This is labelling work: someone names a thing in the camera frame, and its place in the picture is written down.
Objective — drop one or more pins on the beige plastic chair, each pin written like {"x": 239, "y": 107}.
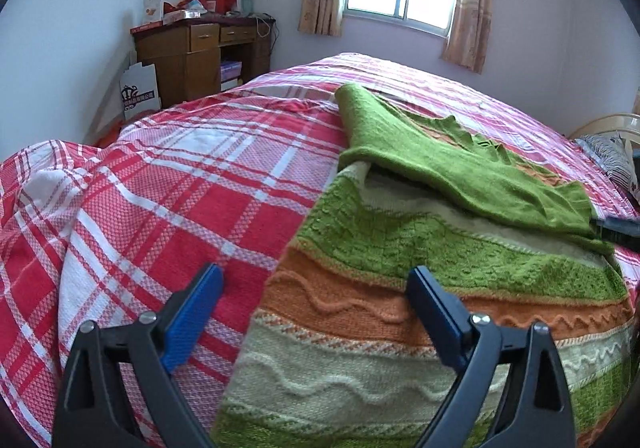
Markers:
{"x": 612, "y": 120}

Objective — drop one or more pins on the green orange striped knit sweater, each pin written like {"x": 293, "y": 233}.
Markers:
{"x": 400, "y": 238}

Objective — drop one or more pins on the white paper bag crown print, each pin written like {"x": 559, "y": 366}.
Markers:
{"x": 142, "y": 82}

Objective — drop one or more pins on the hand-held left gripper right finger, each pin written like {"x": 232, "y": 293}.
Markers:
{"x": 435, "y": 308}

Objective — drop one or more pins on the flat white red box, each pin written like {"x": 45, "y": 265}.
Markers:
{"x": 182, "y": 16}

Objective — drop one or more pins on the brown wooden desk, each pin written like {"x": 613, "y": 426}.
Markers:
{"x": 172, "y": 67}

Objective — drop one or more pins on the white upright card box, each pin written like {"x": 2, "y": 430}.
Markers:
{"x": 151, "y": 5}

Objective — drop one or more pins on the red plaid bed sheet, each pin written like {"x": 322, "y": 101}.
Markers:
{"x": 175, "y": 177}

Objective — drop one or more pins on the striped grey pillow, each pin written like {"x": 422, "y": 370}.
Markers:
{"x": 607, "y": 155}

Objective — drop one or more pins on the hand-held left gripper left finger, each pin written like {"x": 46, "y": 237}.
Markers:
{"x": 192, "y": 318}

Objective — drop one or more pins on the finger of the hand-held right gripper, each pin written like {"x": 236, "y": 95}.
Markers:
{"x": 620, "y": 227}

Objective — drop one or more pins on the purple box under desk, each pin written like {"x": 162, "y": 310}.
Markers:
{"x": 231, "y": 69}

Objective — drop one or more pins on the pale green bottle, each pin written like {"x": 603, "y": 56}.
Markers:
{"x": 246, "y": 1}

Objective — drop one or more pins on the yellow box under desk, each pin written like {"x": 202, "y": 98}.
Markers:
{"x": 231, "y": 84}

